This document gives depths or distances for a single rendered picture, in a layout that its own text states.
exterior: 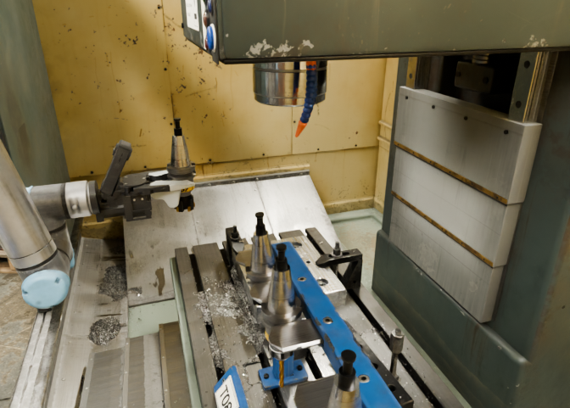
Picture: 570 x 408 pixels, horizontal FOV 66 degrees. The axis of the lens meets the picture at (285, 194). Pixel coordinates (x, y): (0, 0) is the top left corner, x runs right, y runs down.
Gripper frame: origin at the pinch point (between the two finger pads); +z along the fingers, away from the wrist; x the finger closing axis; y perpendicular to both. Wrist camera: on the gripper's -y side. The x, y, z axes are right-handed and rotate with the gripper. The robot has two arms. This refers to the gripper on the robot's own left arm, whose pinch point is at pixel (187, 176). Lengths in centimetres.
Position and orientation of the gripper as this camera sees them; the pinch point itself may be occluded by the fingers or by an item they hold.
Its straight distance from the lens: 99.6
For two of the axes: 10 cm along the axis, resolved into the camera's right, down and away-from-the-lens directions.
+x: 3.1, 3.8, -8.7
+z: 9.5, -1.3, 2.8
